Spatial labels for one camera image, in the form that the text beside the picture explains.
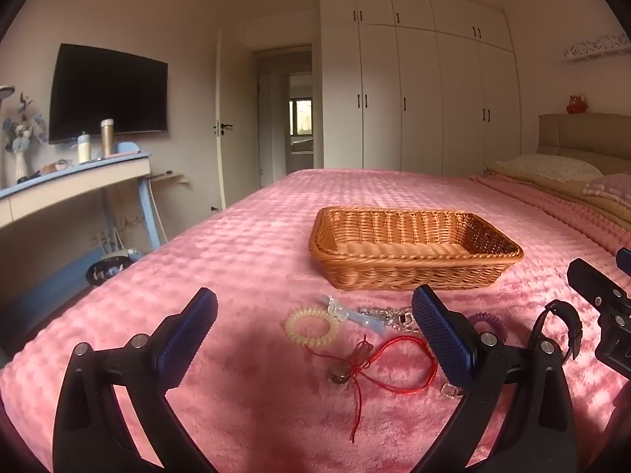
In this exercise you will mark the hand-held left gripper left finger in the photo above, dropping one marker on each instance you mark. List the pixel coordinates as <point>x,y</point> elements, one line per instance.
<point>190,335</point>

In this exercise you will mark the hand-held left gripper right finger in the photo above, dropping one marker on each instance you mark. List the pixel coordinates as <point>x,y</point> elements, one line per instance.
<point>441,335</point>

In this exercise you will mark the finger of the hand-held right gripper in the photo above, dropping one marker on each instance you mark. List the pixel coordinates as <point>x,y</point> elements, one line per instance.
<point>625,257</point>
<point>589,278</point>

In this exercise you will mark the light blue hair clip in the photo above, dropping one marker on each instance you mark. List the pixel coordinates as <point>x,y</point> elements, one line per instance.
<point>362,320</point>

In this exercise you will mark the brown wicker basket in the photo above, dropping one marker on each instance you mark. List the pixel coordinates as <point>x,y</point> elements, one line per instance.
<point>419,256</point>

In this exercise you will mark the pink checked pillow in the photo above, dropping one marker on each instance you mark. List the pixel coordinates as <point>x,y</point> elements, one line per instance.
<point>611,187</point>

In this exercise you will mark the beige quilt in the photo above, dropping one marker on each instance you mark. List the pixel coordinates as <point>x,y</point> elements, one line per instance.
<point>567,194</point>

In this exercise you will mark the pink plush blanket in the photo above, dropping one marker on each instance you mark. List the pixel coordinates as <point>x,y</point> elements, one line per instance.
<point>222,236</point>

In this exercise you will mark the black round floor appliance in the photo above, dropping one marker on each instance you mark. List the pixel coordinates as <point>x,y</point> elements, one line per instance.
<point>106,270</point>

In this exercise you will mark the white floral pillow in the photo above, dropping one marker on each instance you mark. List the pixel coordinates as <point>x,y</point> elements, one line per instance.
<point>552,167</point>

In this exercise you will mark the beige padded headboard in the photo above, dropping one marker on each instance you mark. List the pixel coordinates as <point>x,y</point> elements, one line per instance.
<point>586,138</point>

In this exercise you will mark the red plush toy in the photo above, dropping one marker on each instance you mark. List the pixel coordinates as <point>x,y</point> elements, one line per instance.
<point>577,104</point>

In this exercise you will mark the blue and white desk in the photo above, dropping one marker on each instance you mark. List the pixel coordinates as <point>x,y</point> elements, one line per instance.
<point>74,182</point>

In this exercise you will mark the white bottle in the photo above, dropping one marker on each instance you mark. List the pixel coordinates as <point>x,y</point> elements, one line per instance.
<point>84,150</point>

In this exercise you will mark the gold thermos bottle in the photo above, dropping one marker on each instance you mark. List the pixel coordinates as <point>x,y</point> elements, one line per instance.
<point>107,138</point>

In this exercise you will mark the white room door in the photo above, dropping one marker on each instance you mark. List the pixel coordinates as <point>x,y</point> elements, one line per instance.
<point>224,123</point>

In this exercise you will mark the white wardrobe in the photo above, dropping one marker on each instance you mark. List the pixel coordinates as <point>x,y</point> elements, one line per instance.
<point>419,93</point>

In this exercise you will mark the vase of blue flowers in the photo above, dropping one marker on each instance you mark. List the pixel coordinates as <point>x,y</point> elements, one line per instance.
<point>22,133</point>

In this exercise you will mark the small wooden wall shelf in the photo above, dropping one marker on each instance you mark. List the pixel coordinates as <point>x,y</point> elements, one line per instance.
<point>170,177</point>

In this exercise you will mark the white cut-out wall shelf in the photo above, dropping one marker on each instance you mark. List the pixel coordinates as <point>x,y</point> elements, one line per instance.
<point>596,49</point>

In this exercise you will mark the black wall television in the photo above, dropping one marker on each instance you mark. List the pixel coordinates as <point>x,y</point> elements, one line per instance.
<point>108,93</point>

